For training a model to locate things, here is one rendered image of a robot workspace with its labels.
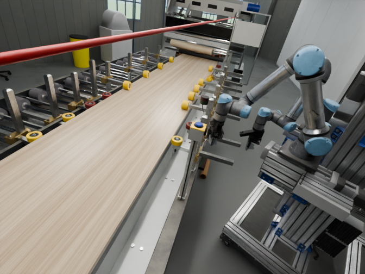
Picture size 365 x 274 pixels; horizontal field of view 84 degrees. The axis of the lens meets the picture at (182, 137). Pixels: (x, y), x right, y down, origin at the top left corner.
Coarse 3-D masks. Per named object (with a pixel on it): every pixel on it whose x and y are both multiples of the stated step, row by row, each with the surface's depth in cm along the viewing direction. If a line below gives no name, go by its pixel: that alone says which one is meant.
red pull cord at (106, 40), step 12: (192, 24) 58; (108, 36) 23; (120, 36) 25; (132, 36) 28; (36, 48) 15; (48, 48) 16; (60, 48) 17; (72, 48) 18; (84, 48) 20; (0, 60) 13; (12, 60) 14; (24, 60) 15
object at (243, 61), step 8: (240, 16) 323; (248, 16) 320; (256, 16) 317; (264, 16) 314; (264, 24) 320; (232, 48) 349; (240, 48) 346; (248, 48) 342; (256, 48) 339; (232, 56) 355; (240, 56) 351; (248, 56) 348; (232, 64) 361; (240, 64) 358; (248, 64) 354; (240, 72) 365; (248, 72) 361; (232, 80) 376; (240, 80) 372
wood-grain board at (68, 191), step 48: (144, 96) 192; (48, 144) 116; (96, 144) 123; (144, 144) 130; (0, 192) 86; (48, 192) 90; (96, 192) 94; (0, 240) 71; (48, 240) 74; (96, 240) 76
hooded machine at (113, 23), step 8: (104, 16) 495; (112, 16) 478; (120, 16) 487; (104, 24) 500; (112, 24) 483; (120, 24) 497; (104, 32) 503; (112, 32) 488; (120, 32) 502; (128, 32) 518; (128, 40) 529; (104, 48) 526; (112, 48) 507; (120, 48) 523; (128, 48) 540; (104, 56) 538; (112, 56) 517; (120, 56) 533
